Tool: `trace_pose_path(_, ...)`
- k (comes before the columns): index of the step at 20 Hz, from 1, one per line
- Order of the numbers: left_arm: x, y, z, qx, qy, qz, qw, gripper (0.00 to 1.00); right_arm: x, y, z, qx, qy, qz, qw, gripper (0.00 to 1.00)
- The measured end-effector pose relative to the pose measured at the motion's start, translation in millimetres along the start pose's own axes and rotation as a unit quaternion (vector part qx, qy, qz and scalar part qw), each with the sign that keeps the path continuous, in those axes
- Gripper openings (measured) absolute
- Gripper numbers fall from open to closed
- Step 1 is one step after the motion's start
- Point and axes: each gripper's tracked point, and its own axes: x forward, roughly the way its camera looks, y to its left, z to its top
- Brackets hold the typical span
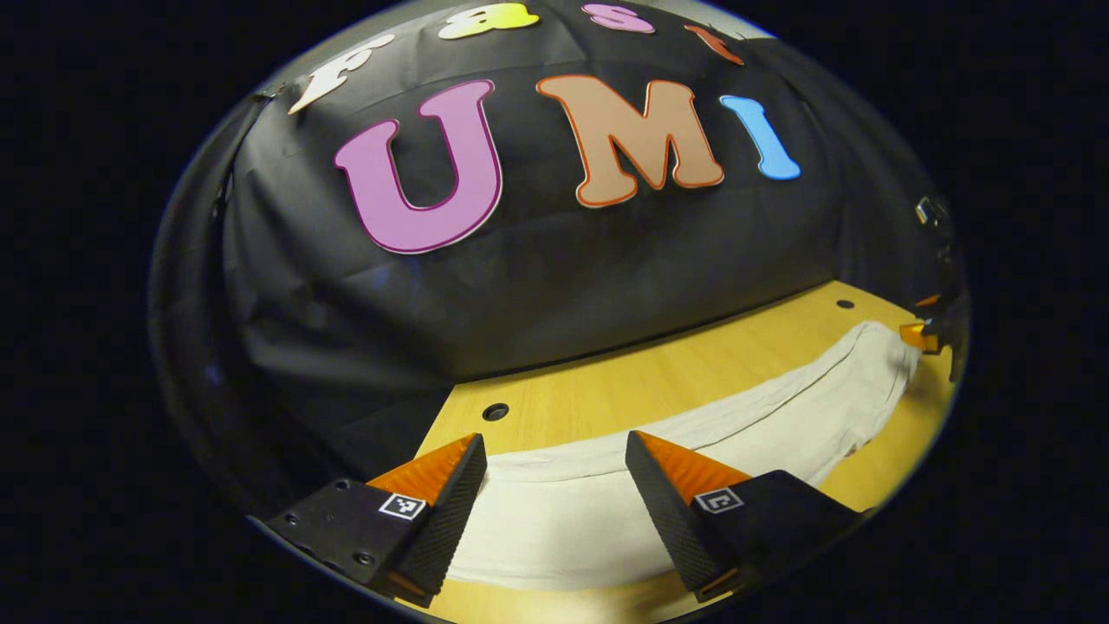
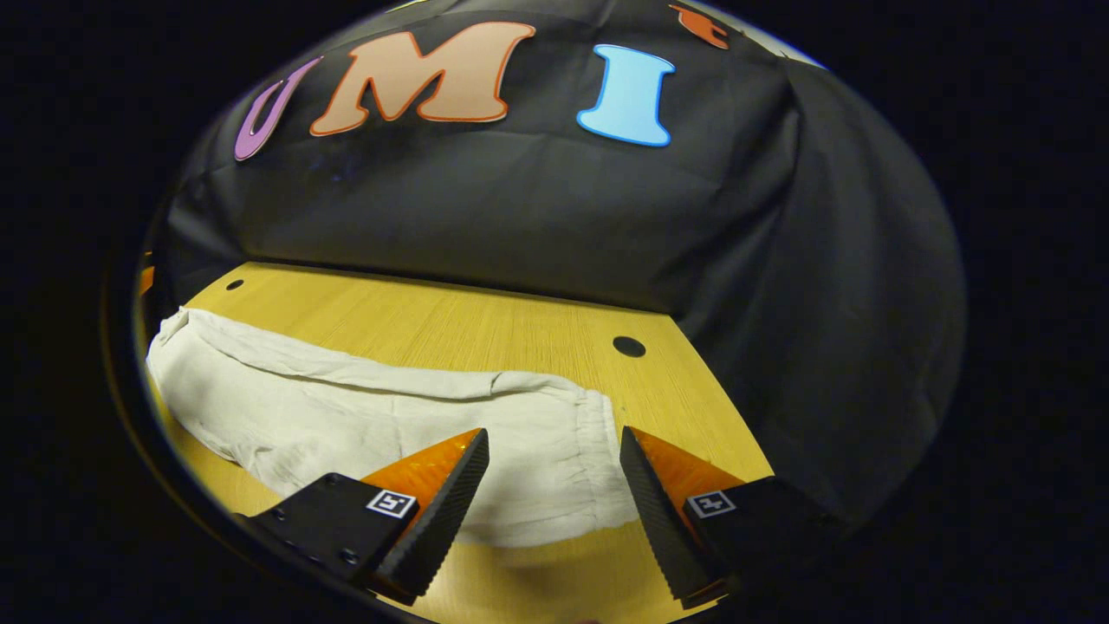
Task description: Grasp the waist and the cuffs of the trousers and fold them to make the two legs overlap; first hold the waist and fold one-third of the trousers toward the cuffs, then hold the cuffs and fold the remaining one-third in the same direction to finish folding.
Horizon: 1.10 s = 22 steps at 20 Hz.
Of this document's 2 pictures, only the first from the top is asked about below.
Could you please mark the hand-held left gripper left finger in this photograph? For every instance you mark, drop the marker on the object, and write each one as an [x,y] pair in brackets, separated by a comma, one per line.
[450,516]

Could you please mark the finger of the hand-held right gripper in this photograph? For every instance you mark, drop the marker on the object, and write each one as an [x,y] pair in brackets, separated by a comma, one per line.
[929,302]
[918,338]

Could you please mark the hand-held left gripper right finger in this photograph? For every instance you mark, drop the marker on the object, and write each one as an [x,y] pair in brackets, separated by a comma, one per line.
[667,511]

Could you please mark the black backdrop cloth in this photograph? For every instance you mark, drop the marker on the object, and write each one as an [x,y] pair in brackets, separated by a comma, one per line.
[554,295]

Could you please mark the white jeans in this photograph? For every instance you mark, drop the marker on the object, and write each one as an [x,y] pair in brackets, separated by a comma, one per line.
[563,520]

